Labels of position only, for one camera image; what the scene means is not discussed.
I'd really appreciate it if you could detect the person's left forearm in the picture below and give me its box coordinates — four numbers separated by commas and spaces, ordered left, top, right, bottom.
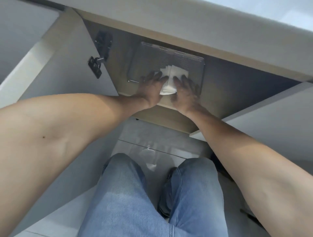
0, 92, 157, 237

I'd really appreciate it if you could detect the white cabinet door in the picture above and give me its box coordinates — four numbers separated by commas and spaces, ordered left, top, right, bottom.
189, 82, 313, 171
0, 7, 120, 104

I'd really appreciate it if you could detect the wooden cabinet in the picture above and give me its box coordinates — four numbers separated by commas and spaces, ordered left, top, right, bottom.
49, 0, 313, 137

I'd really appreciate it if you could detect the person's left hand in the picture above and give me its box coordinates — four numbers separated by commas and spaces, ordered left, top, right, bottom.
136, 71, 170, 109

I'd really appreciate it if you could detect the black right shoe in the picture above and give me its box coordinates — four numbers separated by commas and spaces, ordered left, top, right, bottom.
157, 167, 179, 218

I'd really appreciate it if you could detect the person's right forearm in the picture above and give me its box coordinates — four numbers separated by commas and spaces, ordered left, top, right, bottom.
187, 105, 313, 237

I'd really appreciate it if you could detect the stack of white tissues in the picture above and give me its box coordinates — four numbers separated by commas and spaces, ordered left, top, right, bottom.
159, 64, 190, 96

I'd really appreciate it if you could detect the person's right hand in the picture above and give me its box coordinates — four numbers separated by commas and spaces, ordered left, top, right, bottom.
170, 75, 203, 115

